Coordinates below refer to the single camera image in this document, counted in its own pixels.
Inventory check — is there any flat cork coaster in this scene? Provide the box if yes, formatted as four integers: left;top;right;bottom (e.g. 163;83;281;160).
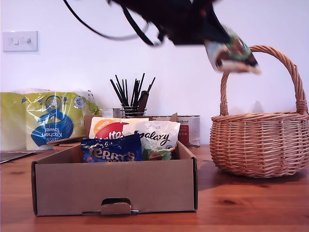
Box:
47;136;86;145

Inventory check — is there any kitchen towel roll pack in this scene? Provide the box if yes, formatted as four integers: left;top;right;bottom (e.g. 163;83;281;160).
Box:
0;88;101;152

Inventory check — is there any black cable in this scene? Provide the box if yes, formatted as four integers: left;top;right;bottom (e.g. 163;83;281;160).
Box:
122;6;162;48
63;0;150;41

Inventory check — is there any white Galaxy mint egg bag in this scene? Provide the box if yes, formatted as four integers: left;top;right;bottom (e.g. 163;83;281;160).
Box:
123;120;181;161
204;24;263;75

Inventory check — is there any brown cardboard box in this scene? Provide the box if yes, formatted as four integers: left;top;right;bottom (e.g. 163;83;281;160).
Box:
31;112;199;217

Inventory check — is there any woven wicker basket with handle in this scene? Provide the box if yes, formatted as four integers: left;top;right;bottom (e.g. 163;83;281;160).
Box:
209;44;309;179

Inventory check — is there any wire utensil holder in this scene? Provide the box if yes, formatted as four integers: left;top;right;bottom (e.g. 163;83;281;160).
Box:
120;104;148;119

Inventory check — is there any small white paper carton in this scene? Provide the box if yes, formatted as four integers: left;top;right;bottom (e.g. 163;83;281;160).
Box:
102;108;122;119

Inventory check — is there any brown wooden handle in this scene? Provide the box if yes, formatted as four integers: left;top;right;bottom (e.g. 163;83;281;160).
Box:
138;90;150;114

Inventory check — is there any round cork mat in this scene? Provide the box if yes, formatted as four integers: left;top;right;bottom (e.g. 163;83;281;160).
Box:
53;144;81;152

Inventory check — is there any white wall switch plate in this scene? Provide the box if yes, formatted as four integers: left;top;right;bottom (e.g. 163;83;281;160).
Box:
2;30;38;53

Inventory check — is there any red label tin can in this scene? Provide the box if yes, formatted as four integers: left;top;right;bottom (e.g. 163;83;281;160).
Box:
178;115;201;148

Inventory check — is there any white Maltesers mini bunnies bag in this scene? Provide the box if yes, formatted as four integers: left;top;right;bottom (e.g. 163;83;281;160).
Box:
88;116;150;141

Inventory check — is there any dark flat sheet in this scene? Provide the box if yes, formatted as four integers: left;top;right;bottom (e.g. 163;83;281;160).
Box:
0;151;37;165

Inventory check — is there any blue Terry's chocolate egg bag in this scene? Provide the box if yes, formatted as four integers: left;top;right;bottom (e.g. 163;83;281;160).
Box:
81;133;143;164

